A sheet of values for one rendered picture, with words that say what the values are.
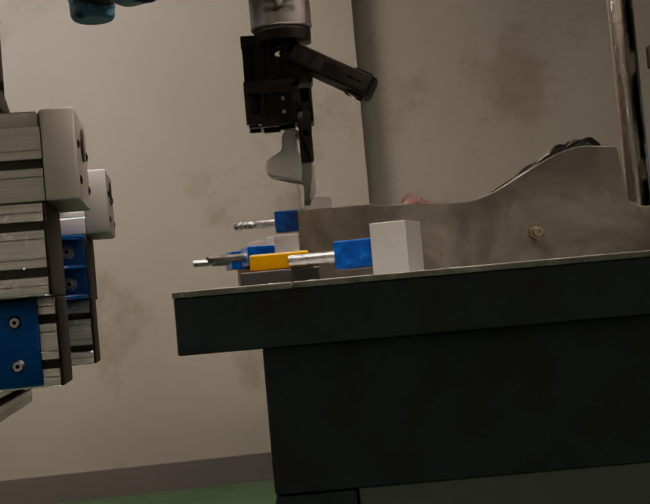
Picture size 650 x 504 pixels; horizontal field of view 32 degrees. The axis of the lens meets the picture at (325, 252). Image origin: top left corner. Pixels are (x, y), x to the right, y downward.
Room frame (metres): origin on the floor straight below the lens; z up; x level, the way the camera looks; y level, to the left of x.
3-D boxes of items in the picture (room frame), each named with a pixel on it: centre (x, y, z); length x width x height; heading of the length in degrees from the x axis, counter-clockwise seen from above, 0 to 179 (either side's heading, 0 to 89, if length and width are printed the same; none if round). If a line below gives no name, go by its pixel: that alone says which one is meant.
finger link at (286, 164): (1.36, 0.03, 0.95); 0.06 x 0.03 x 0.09; 90
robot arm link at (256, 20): (1.37, 0.03, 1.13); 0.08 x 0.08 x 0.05
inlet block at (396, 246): (1.11, -0.03, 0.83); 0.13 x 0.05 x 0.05; 69
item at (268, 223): (1.49, 0.05, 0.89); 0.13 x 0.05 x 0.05; 90
